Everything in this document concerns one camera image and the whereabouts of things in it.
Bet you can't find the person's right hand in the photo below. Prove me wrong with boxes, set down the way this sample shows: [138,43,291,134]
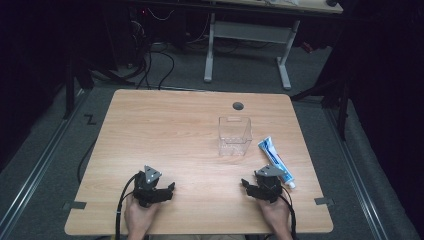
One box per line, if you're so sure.
[256,194,294,233]

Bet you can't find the thin black floor cable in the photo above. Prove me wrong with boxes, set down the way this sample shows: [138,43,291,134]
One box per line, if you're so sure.
[76,138,98,185]

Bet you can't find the metal floor rail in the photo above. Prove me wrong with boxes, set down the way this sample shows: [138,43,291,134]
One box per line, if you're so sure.
[0,89,90,234]
[324,108,390,240]

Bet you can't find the clear plastic box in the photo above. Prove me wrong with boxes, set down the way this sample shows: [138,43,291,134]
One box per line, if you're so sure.
[218,115,253,158]

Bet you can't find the black looped floor cable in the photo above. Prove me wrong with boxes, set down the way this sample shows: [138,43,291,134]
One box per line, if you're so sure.
[136,49,176,90]

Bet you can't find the person's left hand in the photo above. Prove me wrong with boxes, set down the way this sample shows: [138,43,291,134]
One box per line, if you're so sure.
[124,194,160,234]

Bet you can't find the white-legged wooden desk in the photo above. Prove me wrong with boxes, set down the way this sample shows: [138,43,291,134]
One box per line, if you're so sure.
[203,0,344,91]

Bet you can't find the blue and white toothpaste tube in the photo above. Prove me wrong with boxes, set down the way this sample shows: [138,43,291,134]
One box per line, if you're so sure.
[257,135,297,190]

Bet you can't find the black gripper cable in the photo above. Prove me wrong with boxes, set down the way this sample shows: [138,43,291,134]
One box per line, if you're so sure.
[114,172,141,240]
[279,186,299,240]

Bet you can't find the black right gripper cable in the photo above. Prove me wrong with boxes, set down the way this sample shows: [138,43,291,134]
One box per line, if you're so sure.
[279,186,299,240]

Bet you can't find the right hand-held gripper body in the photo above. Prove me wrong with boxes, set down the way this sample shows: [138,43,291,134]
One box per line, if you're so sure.
[253,164,287,204]

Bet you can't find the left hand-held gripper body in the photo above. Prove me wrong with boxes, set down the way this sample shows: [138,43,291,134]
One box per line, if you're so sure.
[133,164,164,208]

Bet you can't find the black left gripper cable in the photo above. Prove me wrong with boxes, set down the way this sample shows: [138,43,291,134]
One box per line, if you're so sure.
[114,172,141,240]

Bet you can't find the black metal stand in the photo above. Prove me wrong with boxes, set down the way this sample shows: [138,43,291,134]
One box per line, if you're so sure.
[62,54,77,120]
[336,79,350,141]

